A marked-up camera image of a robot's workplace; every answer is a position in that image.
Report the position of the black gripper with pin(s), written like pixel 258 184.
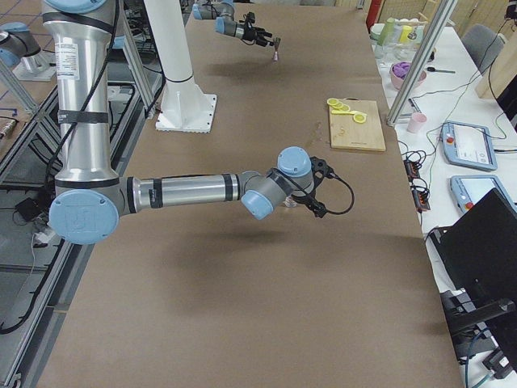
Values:
pixel 254 34
pixel 299 197

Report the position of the steel jigger measuring cup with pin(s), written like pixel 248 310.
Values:
pixel 276 46

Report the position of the clear glass shaker cup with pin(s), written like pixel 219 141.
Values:
pixel 290 203

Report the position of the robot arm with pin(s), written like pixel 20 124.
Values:
pixel 91 196
pixel 223 14

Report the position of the green cup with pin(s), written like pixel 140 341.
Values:
pixel 386 31

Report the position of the pink cup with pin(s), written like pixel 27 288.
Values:
pixel 416 123

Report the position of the wooden cutting board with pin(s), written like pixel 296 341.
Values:
pixel 345 134

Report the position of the yellow plastic knife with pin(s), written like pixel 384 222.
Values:
pixel 336 112

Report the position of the white mounting pillar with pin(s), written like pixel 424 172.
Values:
pixel 184 106

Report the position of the red cylinder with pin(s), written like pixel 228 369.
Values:
pixel 373 12

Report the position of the pink bowl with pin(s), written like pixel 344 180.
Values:
pixel 398 72

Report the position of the blue teach pendant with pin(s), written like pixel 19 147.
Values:
pixel 467 190
pixel 468 145

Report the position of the black laptop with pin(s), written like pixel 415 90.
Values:
pixel 479 250

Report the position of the aluminium frame post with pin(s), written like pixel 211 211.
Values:
pixel 440 19

